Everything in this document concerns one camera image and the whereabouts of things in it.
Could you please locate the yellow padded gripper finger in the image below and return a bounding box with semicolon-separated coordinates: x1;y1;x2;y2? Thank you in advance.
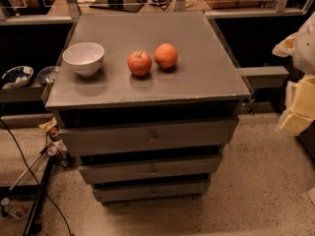
279;75;315;135

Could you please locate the grey bottom drawer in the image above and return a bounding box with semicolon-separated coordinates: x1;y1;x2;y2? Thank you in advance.
93;179;211;203

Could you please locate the grey drawer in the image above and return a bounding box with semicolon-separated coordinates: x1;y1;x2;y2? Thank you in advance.
60;117;238;156
93;179;211;203
79;154;222;184

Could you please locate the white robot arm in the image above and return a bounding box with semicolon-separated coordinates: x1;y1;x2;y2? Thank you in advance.
273;13;315;135

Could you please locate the grey middle drawer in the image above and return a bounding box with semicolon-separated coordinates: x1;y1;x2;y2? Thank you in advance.
79;154;222;184

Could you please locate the grey drawer cabinet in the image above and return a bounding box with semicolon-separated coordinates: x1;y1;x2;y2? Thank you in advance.
45;12;249;203

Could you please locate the grey top drawer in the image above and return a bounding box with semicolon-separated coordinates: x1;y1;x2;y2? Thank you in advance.
60;117;238;156

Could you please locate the grey side shelf block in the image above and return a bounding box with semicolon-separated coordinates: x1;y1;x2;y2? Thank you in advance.
237;66;288;89

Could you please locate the orange fruit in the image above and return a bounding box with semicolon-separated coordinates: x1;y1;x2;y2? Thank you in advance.
155;43;178;69

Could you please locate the red apple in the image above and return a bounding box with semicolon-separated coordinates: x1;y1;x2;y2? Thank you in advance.
127;51;152;77

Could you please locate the black monitor stand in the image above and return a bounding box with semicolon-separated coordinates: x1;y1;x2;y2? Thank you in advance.
90;0;145;13

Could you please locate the white ceramic bowl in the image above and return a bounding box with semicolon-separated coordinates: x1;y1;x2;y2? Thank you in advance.
62;42;104;77

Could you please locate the snack wrapper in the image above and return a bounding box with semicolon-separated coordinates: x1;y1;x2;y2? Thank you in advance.
38;118;59;137

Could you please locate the small dark bowl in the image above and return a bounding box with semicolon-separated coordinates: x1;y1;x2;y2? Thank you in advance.
36;66;57;86

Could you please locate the white stick on floor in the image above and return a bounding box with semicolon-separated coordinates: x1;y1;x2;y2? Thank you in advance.
9;148;45;191

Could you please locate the blue patterned bowl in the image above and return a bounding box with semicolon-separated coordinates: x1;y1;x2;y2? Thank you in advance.
1;66;33;87

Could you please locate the black tripod leg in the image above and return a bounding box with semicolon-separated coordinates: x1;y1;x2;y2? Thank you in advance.
23;158;54;236

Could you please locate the plastic bottle on floor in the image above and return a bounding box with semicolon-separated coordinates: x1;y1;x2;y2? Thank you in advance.
1;198;28;220

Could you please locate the black floor cable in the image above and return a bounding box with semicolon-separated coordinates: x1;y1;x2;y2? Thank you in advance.
0;118;75;236

